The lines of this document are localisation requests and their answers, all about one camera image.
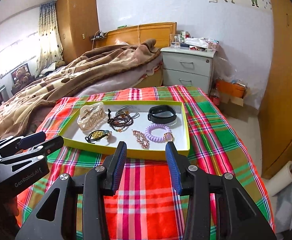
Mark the cream translucent hair claw clip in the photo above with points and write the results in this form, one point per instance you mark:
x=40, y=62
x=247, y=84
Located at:
x=90, y=116

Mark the clear drinking glass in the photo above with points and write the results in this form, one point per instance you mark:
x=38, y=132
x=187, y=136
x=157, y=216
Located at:
x=175, y=40

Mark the red green plaid tablecloth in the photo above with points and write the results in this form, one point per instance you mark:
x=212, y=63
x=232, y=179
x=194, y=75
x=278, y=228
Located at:
x=146, y=206

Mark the black smart wristband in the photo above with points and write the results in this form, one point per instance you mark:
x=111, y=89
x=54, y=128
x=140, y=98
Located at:
x=162, y=114

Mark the dotted cream window curtain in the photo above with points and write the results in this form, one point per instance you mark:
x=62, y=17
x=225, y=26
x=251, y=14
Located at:
x=50, y=45

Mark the tall wooden wardrobe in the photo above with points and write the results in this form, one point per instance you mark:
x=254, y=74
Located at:
x=77, y=24

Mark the wooden bed headboard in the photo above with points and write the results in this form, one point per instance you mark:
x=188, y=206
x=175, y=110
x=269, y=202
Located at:
x=138, y=34

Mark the orange storage box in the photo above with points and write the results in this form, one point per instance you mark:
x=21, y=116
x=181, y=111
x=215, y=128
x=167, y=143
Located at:
x=232, y=89

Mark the person's left hand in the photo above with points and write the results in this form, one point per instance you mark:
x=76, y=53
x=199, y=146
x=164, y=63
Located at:
x=8, y=213

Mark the brown teddy bear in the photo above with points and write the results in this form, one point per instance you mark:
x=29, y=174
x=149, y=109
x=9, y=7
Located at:
x=21, y=75

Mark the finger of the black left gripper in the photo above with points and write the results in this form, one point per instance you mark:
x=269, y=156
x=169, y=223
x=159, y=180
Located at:
x=44, y=148
x=12, y=145

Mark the brown patterned fleece blanket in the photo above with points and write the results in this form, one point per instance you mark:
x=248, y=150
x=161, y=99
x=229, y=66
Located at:
x=17, y=113

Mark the rose gold rhinestone hair clip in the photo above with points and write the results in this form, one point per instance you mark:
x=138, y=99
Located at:
x=141, y=139

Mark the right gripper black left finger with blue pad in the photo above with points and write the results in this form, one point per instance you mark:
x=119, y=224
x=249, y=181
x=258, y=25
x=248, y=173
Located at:
x=55, y=216

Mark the wooden door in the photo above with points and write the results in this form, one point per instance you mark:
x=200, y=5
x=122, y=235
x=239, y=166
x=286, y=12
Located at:
x=275, y=113

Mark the white two-drawer nightstand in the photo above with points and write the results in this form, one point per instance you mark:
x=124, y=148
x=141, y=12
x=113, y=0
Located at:
x=186, y=67

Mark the white paper towel roll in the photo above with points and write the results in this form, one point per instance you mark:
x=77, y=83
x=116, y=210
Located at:
x=280, y=180

